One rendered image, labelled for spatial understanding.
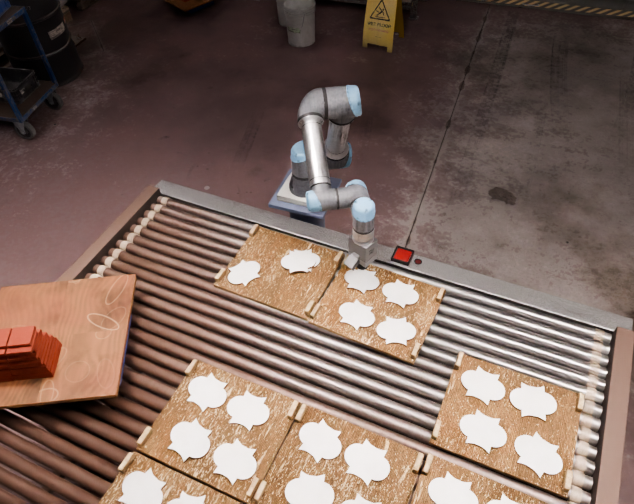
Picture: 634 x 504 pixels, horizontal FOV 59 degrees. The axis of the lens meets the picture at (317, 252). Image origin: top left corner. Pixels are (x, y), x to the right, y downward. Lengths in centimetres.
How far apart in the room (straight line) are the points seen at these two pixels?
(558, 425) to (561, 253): 193
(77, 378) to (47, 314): 32
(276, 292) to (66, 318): 75
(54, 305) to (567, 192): 326
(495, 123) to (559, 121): 49
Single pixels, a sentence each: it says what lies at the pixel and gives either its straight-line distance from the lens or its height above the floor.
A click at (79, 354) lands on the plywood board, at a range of 206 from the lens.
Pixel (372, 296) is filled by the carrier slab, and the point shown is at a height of 94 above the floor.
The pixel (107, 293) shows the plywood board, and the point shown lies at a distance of 218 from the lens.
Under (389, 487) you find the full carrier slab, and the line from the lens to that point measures 179.
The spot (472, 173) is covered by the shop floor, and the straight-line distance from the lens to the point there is 416.
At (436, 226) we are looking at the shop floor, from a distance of 372.
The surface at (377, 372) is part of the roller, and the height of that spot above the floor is 92.
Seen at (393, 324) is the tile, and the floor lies 95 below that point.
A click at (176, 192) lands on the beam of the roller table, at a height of 92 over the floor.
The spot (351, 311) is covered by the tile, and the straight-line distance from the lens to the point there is 207.
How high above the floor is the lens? 262
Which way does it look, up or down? 48 degrees down
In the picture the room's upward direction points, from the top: 4 degrees counter-clockwise
